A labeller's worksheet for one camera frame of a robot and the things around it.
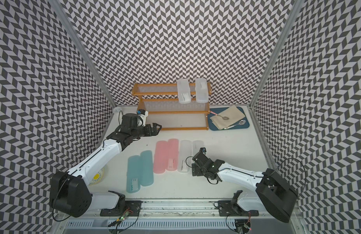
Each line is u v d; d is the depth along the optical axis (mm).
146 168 889
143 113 743
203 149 774
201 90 879
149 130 725
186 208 753
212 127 1069
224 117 1090
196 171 768
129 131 632
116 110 1109
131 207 736
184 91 856
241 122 1047
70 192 398
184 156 918
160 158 889
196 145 961
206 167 643
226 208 741
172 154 921
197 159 653
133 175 832
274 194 416
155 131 745
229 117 1096
